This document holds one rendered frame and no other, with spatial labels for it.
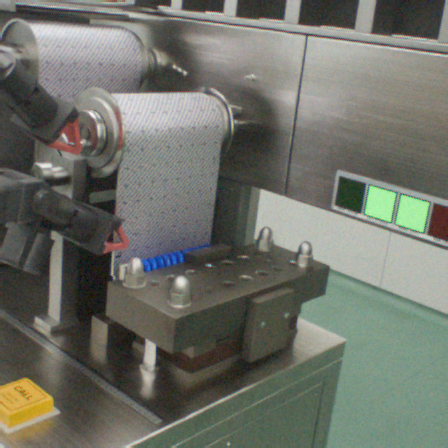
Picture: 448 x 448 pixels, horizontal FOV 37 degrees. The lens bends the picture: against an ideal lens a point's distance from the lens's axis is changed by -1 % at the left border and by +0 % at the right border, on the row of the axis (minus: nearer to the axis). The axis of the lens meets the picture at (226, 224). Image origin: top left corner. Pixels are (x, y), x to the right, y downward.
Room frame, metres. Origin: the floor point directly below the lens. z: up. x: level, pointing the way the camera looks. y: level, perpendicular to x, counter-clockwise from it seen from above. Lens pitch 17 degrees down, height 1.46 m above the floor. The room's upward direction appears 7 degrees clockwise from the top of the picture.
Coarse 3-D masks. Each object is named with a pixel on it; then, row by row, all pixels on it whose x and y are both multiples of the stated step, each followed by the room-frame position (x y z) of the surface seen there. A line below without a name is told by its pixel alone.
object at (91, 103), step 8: (80, 104) 1.12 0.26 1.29; (88, 104) 1.10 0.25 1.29; (96, 104) 1.09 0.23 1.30; (104, 104) 1.08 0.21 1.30; (216, 104) 1.26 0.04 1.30; (104, 112) 1.07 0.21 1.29; (112, 120) 1.06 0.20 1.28; (112, 128) 1.06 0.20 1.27; (224, 128) 1.25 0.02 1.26; (112, 136) 1.06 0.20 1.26; (112, 144) 1.06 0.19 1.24; (104, 152) 1.07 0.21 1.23; (112, 152) 1.06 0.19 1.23; (88, 160) 1.10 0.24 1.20; (96, 160) 1.08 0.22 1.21; (104, 160) 1.07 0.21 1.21
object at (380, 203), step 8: (368, 192) 1.12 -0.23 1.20; (376, 192) 1.11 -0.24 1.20; (384, 192) 1.10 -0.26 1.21; (392, 192) 1.09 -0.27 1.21; (368, 200) 1.12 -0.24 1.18; (376, 200) 1.11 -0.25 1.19; (384, 200) 1.10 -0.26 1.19; (392, 200) 1.09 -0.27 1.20; (368, 208) 1.12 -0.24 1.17; (376, 208) 1.11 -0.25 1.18; (384, 208) 1.10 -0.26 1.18; (392, 208) 1.09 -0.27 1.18; (376, 216) 1.11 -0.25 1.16; (384, 216) 1.10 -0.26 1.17
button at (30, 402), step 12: (12, 384) 0.84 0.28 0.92; (24, 384) 0.85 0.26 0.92; (0, 396) 0.81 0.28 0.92; (12, 396) 0.81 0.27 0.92; (24, 396) 0.82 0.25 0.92; (36, 396) 0.82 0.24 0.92; (48, 396) 0.82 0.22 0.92; (0, 408) 0.78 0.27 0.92; (12, 408) 0.78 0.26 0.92; (24, 408) 0.79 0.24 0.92; (36, 408) 0.80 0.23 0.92; (48, 408) 0.81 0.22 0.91; (0, 420) 0.78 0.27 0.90; (12, 420) 0.77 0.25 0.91; (24, 420) 0.79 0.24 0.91
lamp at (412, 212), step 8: (400, 200) 1.08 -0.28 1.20; (408, 200) 1.07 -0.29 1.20; (416, 200) 1.06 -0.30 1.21; (400, 208) 1.08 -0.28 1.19; (408, 208) 1.07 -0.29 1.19; (416, 208) 1.06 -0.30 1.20; (424, 208) 1.05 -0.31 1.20; (400, 216) 1.08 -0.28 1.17; (408, 216) 1.07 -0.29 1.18; (416, 216) 1.06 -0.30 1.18; (424, 216) 1.05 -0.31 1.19; (400, 224) 1.08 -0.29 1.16; (408, 224) 1.07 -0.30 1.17; (416, 224) 1.06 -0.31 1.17; (424, 224) 1.05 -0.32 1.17
